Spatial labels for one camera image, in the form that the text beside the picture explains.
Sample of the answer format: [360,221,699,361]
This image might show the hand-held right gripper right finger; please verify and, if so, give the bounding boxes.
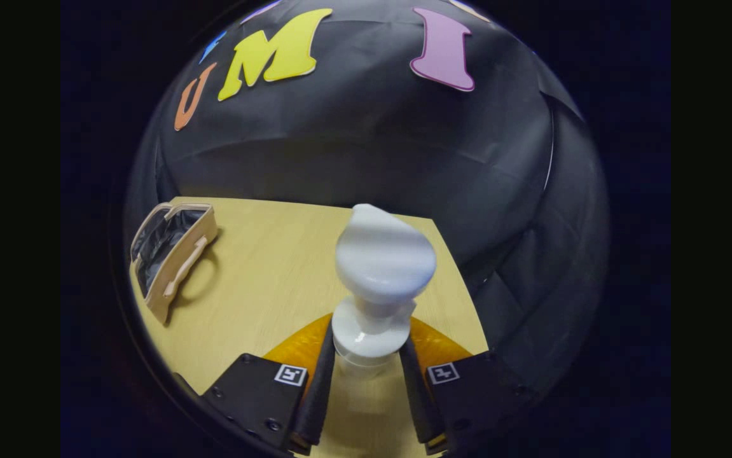
[399,315,532,455]

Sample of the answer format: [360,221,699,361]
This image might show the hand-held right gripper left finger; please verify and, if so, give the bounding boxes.
[200,312,336,454]

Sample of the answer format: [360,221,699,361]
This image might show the clear pump bottle white top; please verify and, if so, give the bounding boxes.
[331,204,438,446]

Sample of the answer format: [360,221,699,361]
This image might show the beige suitcase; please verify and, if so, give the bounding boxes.
[129,202,220,325]

